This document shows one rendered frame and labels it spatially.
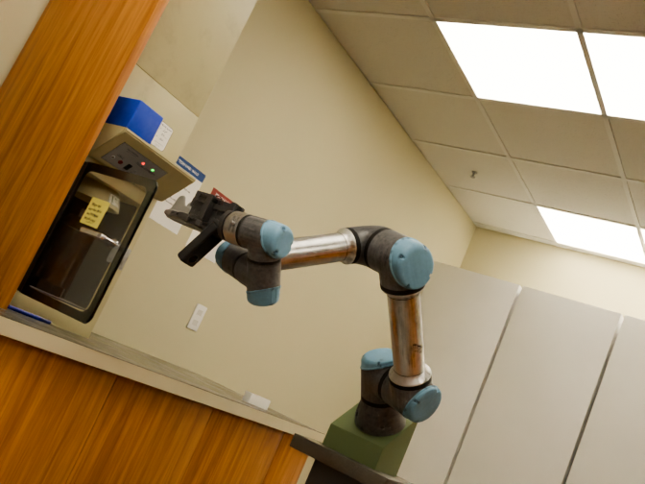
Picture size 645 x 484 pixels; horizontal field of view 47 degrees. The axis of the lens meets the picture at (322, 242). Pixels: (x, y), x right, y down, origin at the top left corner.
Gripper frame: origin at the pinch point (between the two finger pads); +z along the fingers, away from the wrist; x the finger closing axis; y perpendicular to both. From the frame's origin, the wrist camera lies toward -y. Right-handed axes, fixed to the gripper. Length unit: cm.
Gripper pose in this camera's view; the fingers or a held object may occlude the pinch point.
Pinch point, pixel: (168, 216)
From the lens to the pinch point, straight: 181.9
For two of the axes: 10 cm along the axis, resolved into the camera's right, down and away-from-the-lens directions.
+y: 3.9, -9.0, 1.8
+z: -7.9, -2.3, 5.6
